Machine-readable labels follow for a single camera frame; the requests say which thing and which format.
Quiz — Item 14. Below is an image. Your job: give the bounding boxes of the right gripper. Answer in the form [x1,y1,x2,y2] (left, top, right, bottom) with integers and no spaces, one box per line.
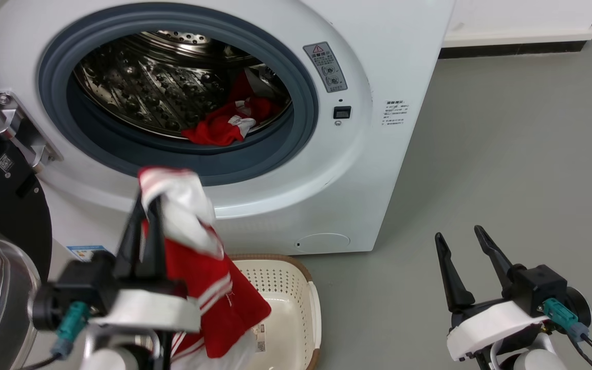
[434,225,592,361]

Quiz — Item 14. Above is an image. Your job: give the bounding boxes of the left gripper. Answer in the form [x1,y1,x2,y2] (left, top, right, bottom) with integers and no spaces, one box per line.
[32,194,202,333]

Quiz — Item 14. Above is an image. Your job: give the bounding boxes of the red garment with white stripes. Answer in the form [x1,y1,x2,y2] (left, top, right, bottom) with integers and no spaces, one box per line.
[138,166,272,370]

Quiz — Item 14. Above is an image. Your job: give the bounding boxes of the white front-load washing machine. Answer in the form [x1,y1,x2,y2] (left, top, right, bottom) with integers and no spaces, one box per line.
[0,0,456,264]

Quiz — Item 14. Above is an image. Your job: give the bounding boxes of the cream perforated laundry basket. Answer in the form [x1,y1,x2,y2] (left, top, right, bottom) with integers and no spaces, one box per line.
[173,253,323,370]

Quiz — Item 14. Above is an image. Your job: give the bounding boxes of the blue energy sticker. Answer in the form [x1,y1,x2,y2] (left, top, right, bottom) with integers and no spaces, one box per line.
[66,245,109,263]

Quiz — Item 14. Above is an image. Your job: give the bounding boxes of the grey rubber door gasket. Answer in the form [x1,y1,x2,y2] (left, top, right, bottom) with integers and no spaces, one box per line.
[38,9,320,187]

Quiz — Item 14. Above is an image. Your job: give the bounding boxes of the red white crumpled garment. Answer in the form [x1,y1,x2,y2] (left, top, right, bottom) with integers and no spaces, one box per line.
[181,69,282,146]

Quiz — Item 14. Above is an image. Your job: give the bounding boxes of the round filter cover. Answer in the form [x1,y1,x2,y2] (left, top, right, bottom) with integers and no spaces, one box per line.
[294,233,352,254]

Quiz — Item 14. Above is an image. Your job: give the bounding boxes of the stainless steel washer drum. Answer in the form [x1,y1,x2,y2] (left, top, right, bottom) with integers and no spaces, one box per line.
[72,30,293,140]

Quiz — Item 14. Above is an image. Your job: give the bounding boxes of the chrome door hinge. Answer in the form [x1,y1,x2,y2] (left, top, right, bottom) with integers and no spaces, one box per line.
[0,91,63,173]

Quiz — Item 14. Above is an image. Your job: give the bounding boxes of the white text label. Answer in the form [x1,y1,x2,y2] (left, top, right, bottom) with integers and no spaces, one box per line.
[382,99,411,128]

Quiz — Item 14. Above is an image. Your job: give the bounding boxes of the black skirting board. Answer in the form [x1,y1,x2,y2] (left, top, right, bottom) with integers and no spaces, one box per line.
[438,40,587,60]

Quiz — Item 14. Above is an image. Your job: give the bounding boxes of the grey warning sticker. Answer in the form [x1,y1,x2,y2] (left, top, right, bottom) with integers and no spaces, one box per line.
[303,42,349,94]

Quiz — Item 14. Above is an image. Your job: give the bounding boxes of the right gripper teal-plug cable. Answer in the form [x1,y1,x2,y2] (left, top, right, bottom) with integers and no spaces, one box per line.
[542,298,592,370]

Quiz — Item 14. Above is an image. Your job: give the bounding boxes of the gripper teal-plug cable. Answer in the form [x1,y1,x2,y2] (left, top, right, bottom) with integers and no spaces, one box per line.
[542,298,592,370]
[18,301,91,370]

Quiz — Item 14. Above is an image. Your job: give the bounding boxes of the left gripper teal-plug cable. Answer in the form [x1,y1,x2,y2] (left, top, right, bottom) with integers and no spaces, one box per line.
[18,301,91,370]

